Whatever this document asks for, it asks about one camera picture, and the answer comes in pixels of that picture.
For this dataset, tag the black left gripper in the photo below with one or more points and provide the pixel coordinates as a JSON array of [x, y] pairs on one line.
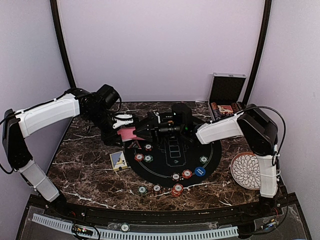
[[109, 139]]

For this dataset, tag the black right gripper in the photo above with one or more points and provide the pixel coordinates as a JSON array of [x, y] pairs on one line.
[[151, 128]]

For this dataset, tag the red-backed playing card deck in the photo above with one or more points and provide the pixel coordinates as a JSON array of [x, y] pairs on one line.
[[127, 134]]

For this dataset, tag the black chip seat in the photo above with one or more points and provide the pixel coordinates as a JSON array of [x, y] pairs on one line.
[[148, 147]]

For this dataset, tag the green chip seat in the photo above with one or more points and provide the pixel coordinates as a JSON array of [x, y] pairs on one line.
[[203, 159], [148, 158]]

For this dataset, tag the black 100 poker chip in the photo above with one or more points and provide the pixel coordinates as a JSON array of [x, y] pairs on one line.
[[175, 177]]

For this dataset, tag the green poker chip stack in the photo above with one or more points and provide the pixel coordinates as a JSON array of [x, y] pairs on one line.
[[142, 190]]

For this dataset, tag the black poker chip stack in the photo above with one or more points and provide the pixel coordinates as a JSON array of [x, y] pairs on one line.
[[157, 189]]

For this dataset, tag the red poker chip stack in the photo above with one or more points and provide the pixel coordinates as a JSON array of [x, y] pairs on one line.
[[177, 190]]

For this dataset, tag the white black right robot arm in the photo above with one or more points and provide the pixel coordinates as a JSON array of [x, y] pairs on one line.
[[252, 123]]

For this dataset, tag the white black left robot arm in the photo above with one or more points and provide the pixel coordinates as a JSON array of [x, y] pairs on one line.
[[18, 125]]

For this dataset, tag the yellow blue card box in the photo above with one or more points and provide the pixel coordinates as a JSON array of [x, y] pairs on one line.
[[118, 161]]

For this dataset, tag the red triangular all-in marker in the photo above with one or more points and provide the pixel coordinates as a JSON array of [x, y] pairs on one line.
[[134, 145]]

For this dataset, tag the round black poker mat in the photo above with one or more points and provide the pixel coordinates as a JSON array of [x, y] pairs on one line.
[[174, 154]]

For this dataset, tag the blue round blind button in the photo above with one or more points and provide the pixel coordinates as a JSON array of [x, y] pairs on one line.
[[200, 171]]

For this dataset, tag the aluminium poker chip case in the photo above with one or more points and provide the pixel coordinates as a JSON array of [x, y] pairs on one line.
[[224, 94]]

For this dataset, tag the floral patterned ceramic plate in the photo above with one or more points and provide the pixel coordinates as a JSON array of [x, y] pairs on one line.
[[245, 170]]

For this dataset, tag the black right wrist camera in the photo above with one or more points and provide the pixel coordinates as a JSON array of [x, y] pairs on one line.
[[182, 114]]

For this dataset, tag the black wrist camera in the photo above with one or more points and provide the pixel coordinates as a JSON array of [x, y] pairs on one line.
[[182, 114], [108, 96]]

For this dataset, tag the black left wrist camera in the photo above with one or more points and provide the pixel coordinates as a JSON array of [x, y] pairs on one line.
[[108, 96]]

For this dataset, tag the green chip on rail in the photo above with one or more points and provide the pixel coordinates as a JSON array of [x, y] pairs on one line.
[[125, 227]]

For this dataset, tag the white slotted cable duct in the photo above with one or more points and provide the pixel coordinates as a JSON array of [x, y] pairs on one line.
[[146, 232]]

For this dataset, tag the black left frame post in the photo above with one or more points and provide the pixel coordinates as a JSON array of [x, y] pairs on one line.
[[62, 48]]

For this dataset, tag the black frame post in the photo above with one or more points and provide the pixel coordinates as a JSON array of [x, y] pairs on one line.
[[62, 48], [259, 50]]

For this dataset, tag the black front rail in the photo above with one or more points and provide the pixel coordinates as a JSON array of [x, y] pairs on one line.
[[289, 212]]

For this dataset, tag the black right frame post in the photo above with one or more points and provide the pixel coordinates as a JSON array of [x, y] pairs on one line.
[[259, 50]]

